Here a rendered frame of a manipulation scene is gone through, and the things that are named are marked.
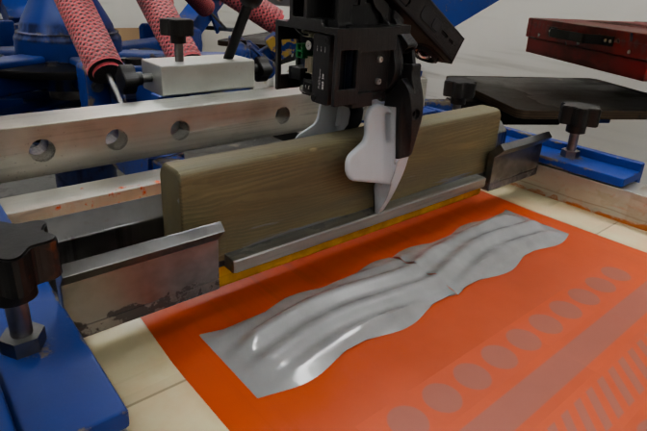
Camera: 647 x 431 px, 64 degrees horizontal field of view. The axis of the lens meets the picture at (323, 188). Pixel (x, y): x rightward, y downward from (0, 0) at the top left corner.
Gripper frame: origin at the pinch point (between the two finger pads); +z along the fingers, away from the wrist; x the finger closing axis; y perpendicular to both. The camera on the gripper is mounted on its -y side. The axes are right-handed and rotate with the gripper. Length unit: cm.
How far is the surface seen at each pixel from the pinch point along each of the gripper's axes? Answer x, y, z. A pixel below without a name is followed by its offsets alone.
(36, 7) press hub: -81, 6, -10
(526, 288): 13.6, -5.3, 5.3
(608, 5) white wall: -67, -200, -12
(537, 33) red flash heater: -43, -105, -6
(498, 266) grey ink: 10.5, -6.2, 5.1
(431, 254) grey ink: 6.4, -2.3, 4.6
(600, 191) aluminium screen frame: 10.1, -25.3, 2.9
